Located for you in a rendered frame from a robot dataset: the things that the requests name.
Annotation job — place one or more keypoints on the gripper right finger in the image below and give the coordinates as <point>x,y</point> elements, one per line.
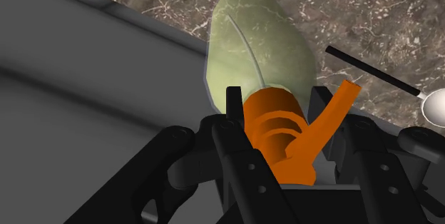
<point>375,167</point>

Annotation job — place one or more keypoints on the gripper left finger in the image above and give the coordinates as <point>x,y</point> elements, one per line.
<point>240,167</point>

